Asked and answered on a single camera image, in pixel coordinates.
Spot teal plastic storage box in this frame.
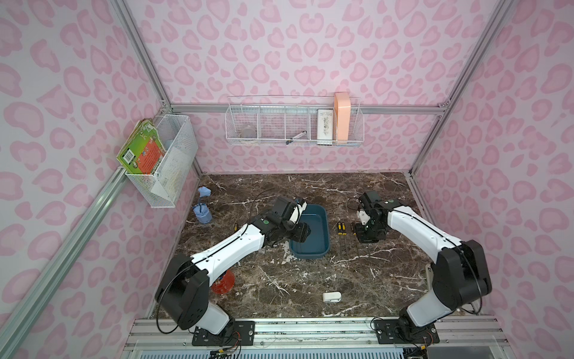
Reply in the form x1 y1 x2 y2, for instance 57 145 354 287
289 204 330 260

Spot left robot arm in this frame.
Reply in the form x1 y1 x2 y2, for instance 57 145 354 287
155 197 311 336

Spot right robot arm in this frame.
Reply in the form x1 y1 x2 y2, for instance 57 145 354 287
354 191 493 333

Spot pink box in basket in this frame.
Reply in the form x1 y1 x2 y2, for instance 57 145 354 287
333 92 351 143

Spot small white eraser block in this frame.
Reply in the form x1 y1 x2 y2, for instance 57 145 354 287
322 292 342 303

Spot red pencil cup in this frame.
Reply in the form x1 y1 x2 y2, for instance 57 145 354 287
211 269 236 295

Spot black marker in basket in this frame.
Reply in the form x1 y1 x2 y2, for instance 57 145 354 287
286 131 307 145

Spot blue spray bottle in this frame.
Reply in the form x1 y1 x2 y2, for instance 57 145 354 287
193 186 212 224

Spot grey cup in basket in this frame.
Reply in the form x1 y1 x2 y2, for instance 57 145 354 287
240 125 258 139

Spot white card in basket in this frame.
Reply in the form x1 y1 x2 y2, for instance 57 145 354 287
317 109 334 145

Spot white papers in basket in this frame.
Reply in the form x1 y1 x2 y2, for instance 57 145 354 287
150 144 194 203

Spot white mesh side basket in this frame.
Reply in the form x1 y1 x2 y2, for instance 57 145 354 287
117 115 198 208

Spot green red booklet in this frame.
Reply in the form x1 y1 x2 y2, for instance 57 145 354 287
117 119 166 175

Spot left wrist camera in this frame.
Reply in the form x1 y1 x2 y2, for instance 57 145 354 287
290 200 307 224

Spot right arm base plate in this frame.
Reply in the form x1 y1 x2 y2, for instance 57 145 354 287
370 317 440 346

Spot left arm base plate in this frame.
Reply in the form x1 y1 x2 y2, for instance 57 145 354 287
191 320 256 347

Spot white wire wall basket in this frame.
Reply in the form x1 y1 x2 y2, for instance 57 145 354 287
225 95 365 147

